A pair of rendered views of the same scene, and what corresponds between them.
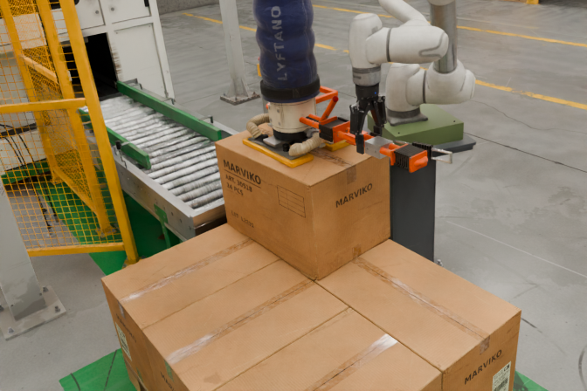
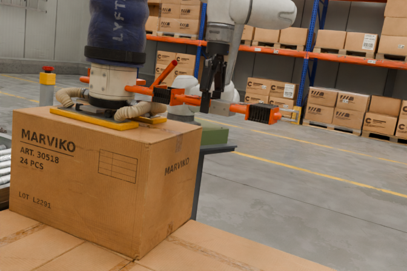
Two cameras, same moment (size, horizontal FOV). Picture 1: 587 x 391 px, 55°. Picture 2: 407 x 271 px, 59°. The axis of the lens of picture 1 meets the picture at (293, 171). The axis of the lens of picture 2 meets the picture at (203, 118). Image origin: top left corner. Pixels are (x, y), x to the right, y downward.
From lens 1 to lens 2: 0.96 m
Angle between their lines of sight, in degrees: 33
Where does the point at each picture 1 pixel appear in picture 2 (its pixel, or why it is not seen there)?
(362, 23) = not seen: outside the picture
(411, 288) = (236, 260)
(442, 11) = (236, 28)
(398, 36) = not seen: outside the picture
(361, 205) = (179, 178)
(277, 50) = (117, 8)
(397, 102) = (180, 107)
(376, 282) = (200, 257)
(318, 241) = (146, 211)
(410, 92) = not seen: hidden behind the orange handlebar
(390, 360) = not seen: outside the picture
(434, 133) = (209, 133)
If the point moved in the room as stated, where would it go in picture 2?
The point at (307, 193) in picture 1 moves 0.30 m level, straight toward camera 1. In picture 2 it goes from (144, 152) to (183, 189)
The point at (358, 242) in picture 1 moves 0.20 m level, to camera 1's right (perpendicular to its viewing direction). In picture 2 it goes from (172, 218) to (217, 213)
